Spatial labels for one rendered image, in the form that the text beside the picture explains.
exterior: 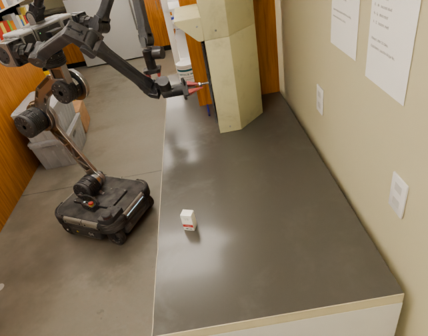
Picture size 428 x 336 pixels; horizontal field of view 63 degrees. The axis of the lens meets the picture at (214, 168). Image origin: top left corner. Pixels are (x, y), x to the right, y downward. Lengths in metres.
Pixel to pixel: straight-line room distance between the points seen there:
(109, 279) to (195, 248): 1.40
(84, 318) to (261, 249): 1.52
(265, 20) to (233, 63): 0.44
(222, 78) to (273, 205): 0.67
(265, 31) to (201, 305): 1.47
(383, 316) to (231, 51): 1.18
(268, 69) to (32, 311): 2.10
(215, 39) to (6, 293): 2.19
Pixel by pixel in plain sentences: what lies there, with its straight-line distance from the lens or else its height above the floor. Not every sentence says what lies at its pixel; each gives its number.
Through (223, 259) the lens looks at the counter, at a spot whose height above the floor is 0.94.
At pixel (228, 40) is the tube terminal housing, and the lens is 1.64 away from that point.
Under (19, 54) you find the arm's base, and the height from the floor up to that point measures 1.45.
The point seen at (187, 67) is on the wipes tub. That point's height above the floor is 1.08.
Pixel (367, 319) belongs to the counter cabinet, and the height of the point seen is 0.85.
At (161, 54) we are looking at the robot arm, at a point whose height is 1.28.
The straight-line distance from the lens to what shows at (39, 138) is 3.86.
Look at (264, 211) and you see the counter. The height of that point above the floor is 0.94.
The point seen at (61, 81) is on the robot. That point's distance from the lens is 2.33.
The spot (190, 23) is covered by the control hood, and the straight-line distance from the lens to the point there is 1.62.
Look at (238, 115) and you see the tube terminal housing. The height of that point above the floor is 1.03.
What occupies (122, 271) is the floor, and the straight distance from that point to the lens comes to 2.57.
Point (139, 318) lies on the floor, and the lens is 2.31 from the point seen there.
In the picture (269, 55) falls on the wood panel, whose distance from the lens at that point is 2.09.
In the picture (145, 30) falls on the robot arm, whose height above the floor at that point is 1.40.
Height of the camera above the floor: 1.84
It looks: 35 degrees down
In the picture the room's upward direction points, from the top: 11 degrees counter-clockwise
